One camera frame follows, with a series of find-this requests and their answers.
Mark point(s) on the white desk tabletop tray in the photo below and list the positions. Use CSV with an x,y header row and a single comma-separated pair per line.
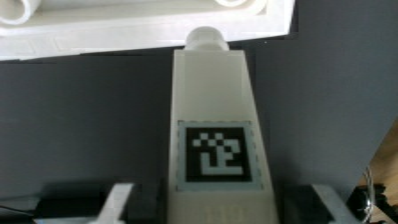
x,y
67,27

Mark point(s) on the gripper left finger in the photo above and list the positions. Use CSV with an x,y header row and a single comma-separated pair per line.
x,y
101,203

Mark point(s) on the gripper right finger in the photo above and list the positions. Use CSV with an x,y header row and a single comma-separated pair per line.
x,y
314,206

